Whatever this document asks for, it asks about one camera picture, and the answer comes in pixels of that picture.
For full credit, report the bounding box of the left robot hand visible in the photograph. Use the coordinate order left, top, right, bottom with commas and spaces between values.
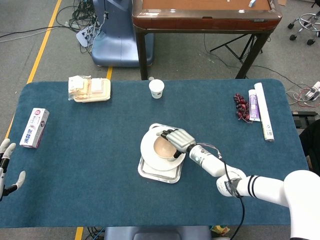
0, 138, 27, 202

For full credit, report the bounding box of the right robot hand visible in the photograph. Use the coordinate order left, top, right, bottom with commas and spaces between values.
159, 128, 197, 159

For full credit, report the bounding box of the beige ceramic bowl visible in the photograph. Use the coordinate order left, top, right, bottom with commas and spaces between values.
152, 133, 183, 162

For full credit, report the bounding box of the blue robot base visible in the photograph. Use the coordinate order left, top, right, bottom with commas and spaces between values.
91, 0, 155, 68

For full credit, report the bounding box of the white round plate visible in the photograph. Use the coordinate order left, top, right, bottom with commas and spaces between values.
140, 124, 187, 172

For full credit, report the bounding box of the silver metal tray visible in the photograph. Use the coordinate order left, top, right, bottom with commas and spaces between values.
137, 122, 189, 184

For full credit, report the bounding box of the toothpaste box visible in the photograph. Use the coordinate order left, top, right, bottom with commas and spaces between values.
19, 107, 50, 149

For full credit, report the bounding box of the white paper cup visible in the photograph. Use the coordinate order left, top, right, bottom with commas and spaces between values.
148, 79, 165, 99

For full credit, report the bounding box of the purple grape bunch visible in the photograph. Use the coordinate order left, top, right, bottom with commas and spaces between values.
233, 92, 253, 124

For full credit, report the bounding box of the blue table cloth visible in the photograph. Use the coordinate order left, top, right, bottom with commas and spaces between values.
0, 78, 309, 229

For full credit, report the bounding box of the purple white toothpaste tube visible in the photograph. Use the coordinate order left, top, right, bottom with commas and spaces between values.
248, 89, 261, 123

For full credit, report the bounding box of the white rolled paper tube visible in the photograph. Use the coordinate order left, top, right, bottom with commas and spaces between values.
253, 82, 275, 143

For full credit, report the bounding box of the blue grey robot chest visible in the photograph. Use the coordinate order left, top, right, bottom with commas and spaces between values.
103, 225, 212, 240

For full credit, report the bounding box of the beige rectangular tray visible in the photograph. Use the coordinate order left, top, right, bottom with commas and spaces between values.
73, 78, 112, 103

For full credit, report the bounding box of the wrapped bread package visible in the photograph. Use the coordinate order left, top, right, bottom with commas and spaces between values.
67, 75, 92, 102

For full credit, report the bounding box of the brown wooden table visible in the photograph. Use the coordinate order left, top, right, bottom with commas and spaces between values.
131, 0, 283, 81

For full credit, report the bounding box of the white power strip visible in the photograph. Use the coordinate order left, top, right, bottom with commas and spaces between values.
75, 26, 99, 48

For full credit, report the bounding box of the office chair base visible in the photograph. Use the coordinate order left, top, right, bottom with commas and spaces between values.
287, 12, 320, 46

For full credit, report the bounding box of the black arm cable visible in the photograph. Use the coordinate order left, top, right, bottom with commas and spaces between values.
199, 142, 246, 240

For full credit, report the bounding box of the black equipment frame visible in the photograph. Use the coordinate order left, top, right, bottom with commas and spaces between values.
291, 110, 319, 129

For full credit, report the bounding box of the black floor cable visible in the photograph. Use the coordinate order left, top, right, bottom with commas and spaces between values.
0, 24, 78, 39

